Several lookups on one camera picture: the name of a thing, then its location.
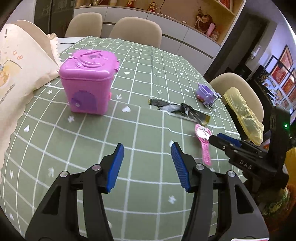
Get yellow trash bag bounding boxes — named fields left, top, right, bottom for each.
left=223, top=87, right=264, bottom=146

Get pink round lollipop wrapper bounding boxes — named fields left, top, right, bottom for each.
left=195, top=124, right=212, bottom=166

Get black plastic wrapper strip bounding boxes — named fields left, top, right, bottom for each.
left=148, top=98, right=210, bottom=126

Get orange fleece sleeve forearm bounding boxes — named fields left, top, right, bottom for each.
left=263, top=148, right=295, bottom=240

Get dark display cabinet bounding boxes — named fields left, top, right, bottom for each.
left=247, top=65, right=295, bottom=115

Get beige chair right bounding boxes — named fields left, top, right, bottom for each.
left=209, top=72, right=265, bottom=123

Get beige chair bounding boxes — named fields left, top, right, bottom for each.
left=209, top=72, right=265, bottom=123
left=109, top=16, right=162, bottom=48
left=65, top=13, right=103, bottom=38

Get purple toy cup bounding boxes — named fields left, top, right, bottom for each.
left=196, top=83, right=222, bottom=108

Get green grid tablecloth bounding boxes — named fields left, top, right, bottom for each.
left=1, top=37, right=239, bottom=240

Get white sideboard cabinet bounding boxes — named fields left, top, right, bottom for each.
left=73, top=6, right=220, bottom=75

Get pink plastic toy box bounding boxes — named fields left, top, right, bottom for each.
left=59, top=49, right=120, bottom=115

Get beige paper bag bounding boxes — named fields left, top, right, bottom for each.
left=1, top=20, right=62, bottom=164

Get beige chair far middle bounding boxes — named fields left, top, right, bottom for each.
left=109, top=16, right=162, bottom=48

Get beige chair far left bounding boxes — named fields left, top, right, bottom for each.
left=65, top=13, right=103, bottom=38

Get red framed wall pictures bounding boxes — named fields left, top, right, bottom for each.
left=263, top=44, right=296, bottom=110

